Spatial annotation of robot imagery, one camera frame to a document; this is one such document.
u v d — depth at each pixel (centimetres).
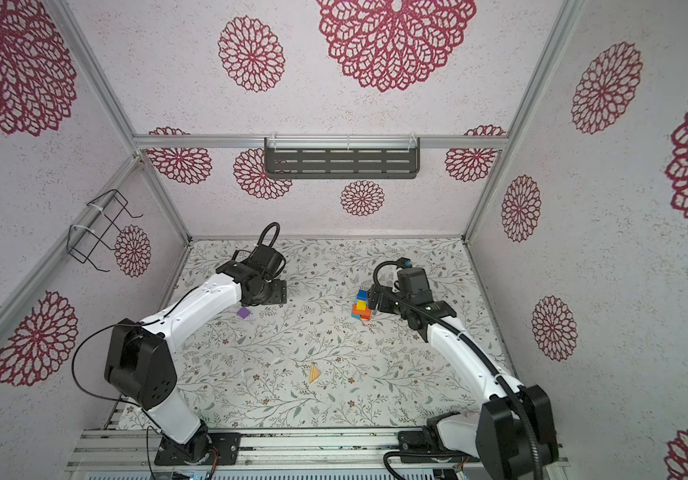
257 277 64
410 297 63
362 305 93
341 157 91
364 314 96
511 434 39
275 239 81
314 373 85
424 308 59
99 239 77
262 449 76
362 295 91
